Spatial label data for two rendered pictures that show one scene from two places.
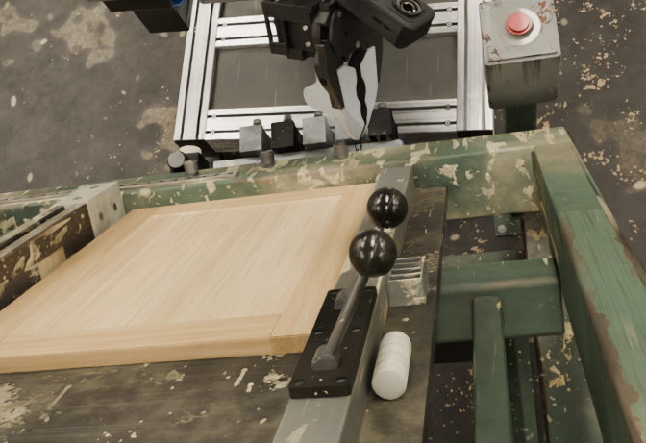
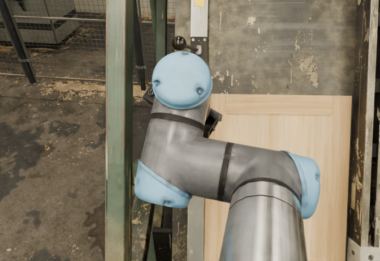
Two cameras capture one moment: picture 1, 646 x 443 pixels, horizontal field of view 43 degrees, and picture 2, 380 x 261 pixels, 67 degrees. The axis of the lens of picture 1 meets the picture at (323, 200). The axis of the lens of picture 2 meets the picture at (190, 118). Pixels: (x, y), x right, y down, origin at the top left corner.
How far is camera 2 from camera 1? 0.94 m
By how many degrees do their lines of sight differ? 73
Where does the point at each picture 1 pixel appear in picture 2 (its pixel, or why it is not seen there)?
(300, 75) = not seen: outside the picture
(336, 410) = (193, 30)
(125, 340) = (279, 101)
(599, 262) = (117, 107)
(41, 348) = (310, 100)
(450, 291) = not seen: hidden behind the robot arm
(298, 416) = (203, 28)
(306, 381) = (202, 39)
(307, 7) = not seen: hidden behind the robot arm
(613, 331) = (120, 56)
